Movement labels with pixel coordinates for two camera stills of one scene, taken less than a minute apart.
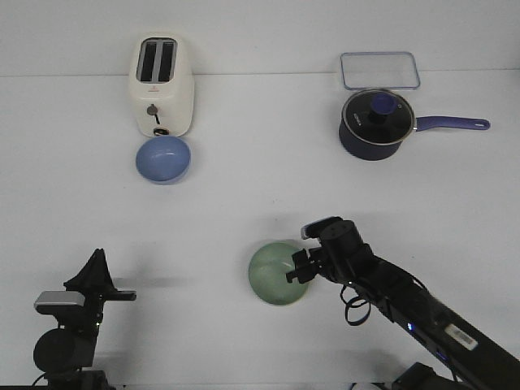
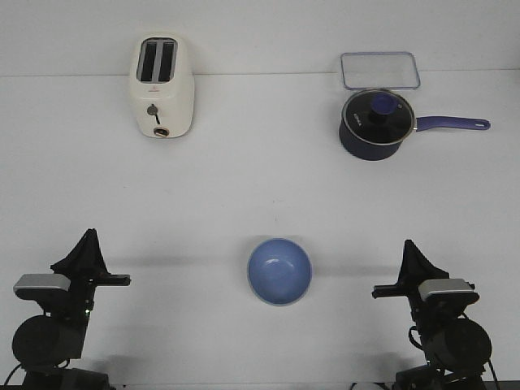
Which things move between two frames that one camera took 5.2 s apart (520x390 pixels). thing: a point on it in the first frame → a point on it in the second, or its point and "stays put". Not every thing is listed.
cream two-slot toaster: (162, 83) stays put
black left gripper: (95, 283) → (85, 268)
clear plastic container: (376, 70) stays put
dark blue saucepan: (375, 123) stays put
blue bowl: (163, 159) → (279, 271)
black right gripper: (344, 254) → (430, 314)
